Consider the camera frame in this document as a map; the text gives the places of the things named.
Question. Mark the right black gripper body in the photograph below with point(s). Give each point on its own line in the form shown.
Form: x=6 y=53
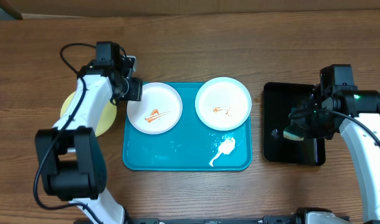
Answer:
x=316 y=124

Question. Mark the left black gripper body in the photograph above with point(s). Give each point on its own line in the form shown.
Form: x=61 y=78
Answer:
x=131 y=90

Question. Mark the green yellow sponge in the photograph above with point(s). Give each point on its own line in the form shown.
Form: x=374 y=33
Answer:
x=293 y=133

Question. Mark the yellow-green plate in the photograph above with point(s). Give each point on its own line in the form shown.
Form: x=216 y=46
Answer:
x=106 y=120

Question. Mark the white plate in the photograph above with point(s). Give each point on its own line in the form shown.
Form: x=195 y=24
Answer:
x=158 y=111
x=223 y=103

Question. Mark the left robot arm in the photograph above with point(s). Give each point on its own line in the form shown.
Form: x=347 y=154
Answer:
x=72 y=171

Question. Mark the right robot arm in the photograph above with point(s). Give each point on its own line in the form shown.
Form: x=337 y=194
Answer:
x=336 y=105

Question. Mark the black rectangular tray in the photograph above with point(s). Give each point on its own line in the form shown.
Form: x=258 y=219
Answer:
x=278 y=101

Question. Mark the teal plastic tray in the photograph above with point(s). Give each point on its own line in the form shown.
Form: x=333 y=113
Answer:
x=189 y=145

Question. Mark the white foam blob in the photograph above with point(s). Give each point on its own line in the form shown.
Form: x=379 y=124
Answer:
x=226 y=146

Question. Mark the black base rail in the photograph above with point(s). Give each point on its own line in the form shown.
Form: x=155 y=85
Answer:
x=268 y=219

